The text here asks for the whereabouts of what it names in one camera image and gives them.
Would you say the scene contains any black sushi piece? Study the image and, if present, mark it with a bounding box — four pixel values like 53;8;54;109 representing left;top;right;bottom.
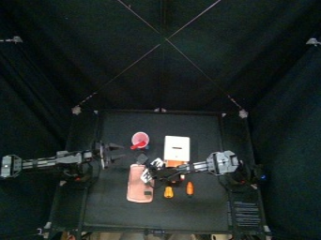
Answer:
134;153;151;165

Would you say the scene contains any white drawer box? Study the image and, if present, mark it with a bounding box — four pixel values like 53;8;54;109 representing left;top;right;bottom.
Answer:
161;135;191;168

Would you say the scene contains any red measuring cup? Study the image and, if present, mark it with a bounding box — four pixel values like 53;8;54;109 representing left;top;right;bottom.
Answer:
129;131;151;151

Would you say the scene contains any orange toy bread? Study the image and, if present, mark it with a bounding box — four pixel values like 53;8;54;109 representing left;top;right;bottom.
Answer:
163;186;175;200

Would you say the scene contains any orange toy carrot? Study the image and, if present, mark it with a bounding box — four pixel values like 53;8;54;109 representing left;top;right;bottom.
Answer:
184;181;195;197

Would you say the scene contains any white printed label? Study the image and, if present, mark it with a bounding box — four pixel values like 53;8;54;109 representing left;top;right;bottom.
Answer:
231;201;262;229

